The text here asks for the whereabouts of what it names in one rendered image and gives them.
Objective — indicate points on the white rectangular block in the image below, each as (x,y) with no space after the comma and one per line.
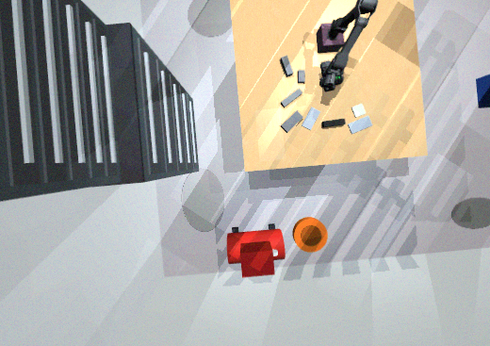
(358,110)

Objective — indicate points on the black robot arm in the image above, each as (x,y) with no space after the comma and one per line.
(340,25)

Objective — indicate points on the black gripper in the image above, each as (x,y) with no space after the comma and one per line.
(323,66)

